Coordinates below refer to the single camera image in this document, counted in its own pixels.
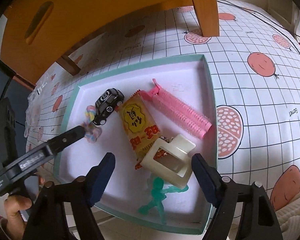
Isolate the cream hair claw clip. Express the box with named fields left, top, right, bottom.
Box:
left=141, top=134, right=196, bottom=189

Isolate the green toy figure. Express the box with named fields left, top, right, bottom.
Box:
left=138, top=177, right=189, bottom=225

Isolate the yellow snack packet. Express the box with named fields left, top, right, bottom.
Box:
left=116, top=90, right=169, bottom=170

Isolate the black toy car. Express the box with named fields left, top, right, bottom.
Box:
left=92, top=88, right=125, bottom=126

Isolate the pink hair roller clip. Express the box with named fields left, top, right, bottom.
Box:
left=139, top=79, right=212, bottom=139

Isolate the white teal shallow tray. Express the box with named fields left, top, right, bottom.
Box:
left=54, top=54, right=217, bottom=235

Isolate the wooden nightstand cabinet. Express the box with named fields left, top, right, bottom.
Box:
left=0, top=0, right=219, bottom=83

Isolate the white lattice shelf unit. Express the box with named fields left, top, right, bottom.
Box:
left=267, top=0, right=300, bottom=36

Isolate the black cable on mat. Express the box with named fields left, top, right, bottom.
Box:
left=217, top=0, right=300, bottom=68

